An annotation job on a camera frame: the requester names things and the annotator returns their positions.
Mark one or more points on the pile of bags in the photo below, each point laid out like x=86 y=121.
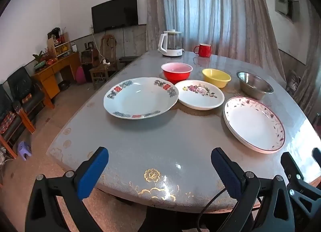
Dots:
x=294 y=81

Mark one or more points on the small white floral plate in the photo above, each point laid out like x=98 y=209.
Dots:
x=200 y=101

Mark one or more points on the red mug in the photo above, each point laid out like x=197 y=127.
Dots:
x=204 y=51

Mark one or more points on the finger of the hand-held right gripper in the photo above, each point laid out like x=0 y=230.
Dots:
x=317 y=155
x=292 y=167

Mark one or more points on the large white plate red-blue pattern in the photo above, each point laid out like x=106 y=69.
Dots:
x=140 y=99

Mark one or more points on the white plate purple floral rim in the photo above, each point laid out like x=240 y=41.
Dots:
x=253 y=124

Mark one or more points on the wooden desktop shelf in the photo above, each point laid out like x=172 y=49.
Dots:
x=62 y=46

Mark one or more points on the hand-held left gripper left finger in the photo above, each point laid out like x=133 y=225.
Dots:
x=92 y=172

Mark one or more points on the beige window curtain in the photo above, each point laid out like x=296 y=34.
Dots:
x=200 y=9

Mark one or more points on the potted green plant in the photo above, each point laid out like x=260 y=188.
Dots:
x=39 y=58

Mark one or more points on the pink plastic object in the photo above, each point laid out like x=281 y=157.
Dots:
x=80 y=75

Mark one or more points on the grey gold-patterned tablecloth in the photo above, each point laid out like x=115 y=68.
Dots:
x=150 y=134

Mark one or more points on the white electric kettle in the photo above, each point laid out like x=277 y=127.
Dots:
x=173 y=51

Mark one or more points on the brown speaker cabinet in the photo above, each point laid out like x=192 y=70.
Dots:
x=87 y=56

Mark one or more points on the yellow bowl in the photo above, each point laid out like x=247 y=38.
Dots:
x=215 y=80

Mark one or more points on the white power strip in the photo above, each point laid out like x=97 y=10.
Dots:
x=105 y=62

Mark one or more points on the stainless steel bowl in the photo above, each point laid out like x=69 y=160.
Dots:
x=253 y=89

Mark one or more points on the brown wooden chair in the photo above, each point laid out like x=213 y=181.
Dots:
x=107 y=46

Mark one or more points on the grey wall electrical box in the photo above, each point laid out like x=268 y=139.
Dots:
x=280 y=1

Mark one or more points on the black wall television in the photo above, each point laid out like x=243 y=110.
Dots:
x=115 y=14

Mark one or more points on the small white appliance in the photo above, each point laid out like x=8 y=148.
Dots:
x=73 y=46

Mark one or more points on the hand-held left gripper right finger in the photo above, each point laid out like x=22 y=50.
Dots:
x=227 y=172

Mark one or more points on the black bench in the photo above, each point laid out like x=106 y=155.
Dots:
x=129 y=58

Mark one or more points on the orange wooden desk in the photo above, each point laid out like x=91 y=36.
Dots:
x=57 y=66

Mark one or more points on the purple plastic stool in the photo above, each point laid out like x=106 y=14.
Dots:
x=24 y=148

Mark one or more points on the red bowl pink inside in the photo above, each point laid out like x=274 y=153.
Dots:
x=175 y=78

